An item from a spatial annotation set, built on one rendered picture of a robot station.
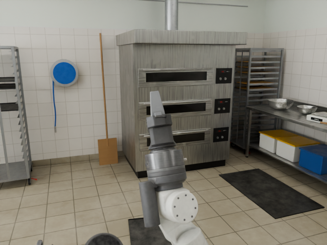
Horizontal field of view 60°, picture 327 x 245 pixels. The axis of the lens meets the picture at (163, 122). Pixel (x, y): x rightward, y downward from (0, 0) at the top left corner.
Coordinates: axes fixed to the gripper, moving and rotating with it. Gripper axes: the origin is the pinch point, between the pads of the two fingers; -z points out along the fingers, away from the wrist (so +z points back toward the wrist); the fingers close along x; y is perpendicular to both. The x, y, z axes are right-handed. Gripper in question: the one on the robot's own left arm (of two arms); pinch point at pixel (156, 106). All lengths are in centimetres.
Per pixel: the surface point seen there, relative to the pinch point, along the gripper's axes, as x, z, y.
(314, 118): -285, -14, -208
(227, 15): -394, -225, -164
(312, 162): -299, 41, -200
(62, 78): -342, -133, 117
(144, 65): -286, -115, -4
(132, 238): -219, 78, 33
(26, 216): -261, 46, 149
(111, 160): -396, -5, 70
